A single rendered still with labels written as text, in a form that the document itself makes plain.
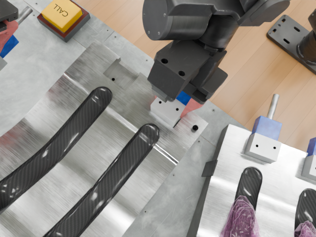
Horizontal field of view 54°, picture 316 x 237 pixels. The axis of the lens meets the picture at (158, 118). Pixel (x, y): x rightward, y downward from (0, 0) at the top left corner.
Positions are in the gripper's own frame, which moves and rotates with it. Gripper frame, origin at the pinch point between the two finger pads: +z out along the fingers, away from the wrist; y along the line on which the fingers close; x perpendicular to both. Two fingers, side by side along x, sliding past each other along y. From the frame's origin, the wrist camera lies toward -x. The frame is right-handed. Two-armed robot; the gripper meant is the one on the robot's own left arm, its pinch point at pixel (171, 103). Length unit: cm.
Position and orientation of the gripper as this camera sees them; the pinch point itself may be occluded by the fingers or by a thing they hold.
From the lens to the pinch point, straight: 53.0
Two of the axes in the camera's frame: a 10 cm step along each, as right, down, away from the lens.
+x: 5.2, -5.2, 6.7
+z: -3.2, 6.1, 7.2
